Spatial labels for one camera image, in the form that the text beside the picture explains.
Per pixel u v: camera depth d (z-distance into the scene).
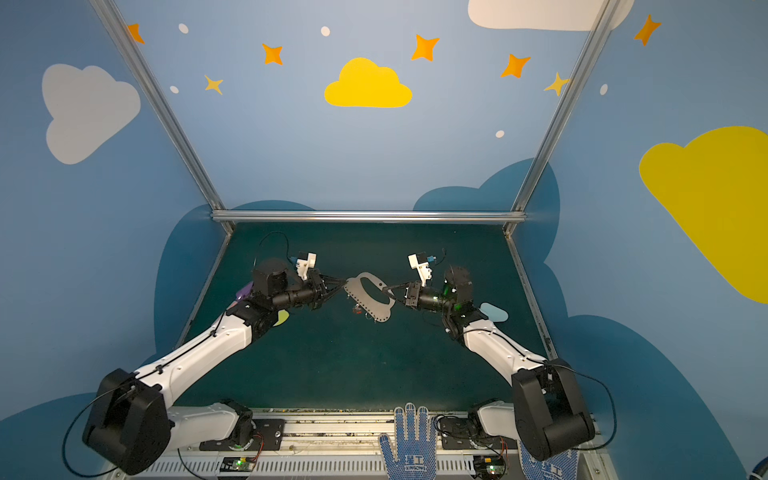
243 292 0.99
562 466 0.70
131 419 0.40
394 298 0.74
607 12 0.69
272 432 0.75
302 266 0.75
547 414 0.42
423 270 0.74
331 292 0.73
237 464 0.71
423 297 0.70
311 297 0.70
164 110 0.86
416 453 0.72
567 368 0.43
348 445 0.73
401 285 0.73
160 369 0.44
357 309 0.79
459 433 0.75
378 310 0.75
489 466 0.72
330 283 0.75
